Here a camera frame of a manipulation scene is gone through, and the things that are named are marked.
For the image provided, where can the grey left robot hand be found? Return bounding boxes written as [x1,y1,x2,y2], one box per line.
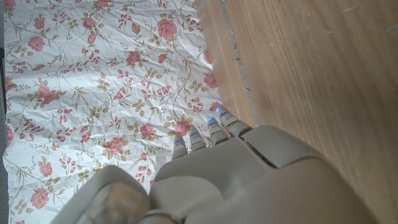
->
[49,105,380,224]

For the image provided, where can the grey tape outline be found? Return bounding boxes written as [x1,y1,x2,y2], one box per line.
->
[219,0,261,128]

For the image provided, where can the floral rose backdrop cloth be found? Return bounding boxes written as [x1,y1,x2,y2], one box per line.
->
[2,0,231,224]

